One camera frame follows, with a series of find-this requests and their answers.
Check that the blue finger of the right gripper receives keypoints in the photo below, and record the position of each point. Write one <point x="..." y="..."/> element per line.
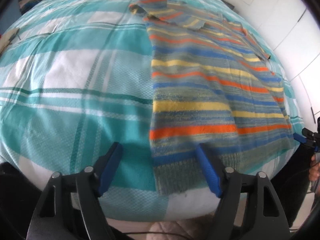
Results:
<point x="299" y="138"/>

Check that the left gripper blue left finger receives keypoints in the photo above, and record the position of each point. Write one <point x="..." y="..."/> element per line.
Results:
<point x="69" y="207"/>

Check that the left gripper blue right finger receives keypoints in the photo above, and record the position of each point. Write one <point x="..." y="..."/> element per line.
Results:
<point x="249" y="207"/>

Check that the multicolour striped knit sweater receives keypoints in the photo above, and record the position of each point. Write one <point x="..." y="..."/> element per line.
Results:
<point x="211" y="84"/>

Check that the person's right hand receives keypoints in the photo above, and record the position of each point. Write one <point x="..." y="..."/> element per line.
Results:
<point x="314" y="169"/>

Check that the teal white plaid bedspread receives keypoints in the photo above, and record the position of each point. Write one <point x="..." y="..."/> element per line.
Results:
<point x="77" y="78"/>

